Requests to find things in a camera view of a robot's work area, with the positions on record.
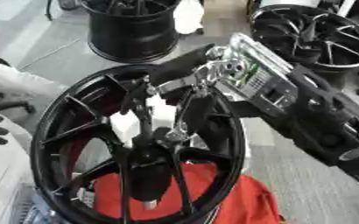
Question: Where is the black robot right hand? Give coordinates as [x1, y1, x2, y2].
[118, 43, 220, 203]

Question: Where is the white pin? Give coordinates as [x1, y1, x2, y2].
[141, 199, 160, 211]

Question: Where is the black wheel rim with deep barrel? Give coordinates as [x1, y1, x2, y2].
[78, 0, 183, 64]

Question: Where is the large black spoked wheel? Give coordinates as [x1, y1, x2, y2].
[29, 63, 249, 224]

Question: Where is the black wheel with silver-edged spokes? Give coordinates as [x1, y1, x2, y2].
[248, 3, 359, 72]

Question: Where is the white bag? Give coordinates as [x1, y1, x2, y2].
[173, 0, 206, 35]

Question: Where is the white box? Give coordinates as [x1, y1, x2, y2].
[109, 94, 180, 142]

